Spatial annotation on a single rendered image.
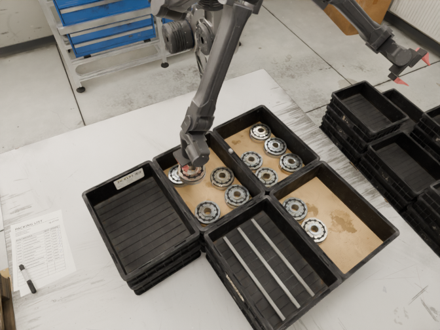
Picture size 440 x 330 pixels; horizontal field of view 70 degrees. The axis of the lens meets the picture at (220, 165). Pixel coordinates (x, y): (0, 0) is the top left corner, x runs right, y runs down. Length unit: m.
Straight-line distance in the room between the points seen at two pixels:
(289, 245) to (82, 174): 1.03
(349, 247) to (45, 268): 1.20
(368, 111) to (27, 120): 2.70
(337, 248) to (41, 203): 1.29
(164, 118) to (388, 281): 1.33
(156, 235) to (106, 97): 2.03
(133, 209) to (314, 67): 2.57
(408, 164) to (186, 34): 1.60
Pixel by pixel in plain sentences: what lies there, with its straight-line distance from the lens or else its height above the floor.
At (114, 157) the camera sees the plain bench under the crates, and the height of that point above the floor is 0.70.
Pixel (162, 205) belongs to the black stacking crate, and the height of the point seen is 0.83.
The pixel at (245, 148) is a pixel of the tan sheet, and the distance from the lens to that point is 1.49.
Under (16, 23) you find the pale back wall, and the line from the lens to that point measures 3.87.
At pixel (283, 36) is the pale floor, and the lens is 3.83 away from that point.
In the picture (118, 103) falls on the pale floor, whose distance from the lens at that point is 3.01.
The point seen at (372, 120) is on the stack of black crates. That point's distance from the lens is 2.32.
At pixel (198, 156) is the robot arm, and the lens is 0.95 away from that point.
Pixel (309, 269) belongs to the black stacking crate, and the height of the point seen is 0.83.
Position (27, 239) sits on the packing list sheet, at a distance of 1.60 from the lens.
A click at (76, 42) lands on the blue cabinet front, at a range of 3.03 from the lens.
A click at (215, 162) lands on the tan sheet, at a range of 1.43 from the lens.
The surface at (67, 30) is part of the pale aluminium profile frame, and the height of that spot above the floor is 0.59.
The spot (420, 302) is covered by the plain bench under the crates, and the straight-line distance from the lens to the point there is 1.53.
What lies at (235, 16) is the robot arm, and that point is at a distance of 0.86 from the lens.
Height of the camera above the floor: 1.98
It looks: 54 degrees down
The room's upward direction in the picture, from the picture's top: 1 degrees clockwise
